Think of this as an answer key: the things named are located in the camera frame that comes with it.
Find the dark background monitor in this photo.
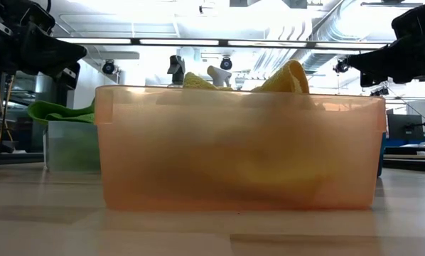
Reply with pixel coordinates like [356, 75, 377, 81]
[387, 113, 425, 142]

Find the orange plastic bin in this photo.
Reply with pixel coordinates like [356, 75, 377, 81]
[94, 84, 387, 211]

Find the yellow microfiber towel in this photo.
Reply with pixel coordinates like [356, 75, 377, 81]
[182, 59, 327, 193]

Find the clear spray bottle white trigger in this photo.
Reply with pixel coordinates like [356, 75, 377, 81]
[206, 65, 232, 88]

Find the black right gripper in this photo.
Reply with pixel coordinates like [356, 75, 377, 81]
[346, 1, 425, 88]

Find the yellow cable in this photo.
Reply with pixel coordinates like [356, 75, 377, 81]
[0, 69, 16, 143]

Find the long ceiling light bar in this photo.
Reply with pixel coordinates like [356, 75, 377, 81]
[55, 36, 389, 50]

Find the blue plastic bin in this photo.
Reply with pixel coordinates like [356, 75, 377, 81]
[375, 131, 387, 178]

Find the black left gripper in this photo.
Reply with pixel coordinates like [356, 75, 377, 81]
[0, 0, 88, 90]

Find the clear plastic bin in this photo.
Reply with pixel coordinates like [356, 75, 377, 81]
[43, 119, 102, 174]

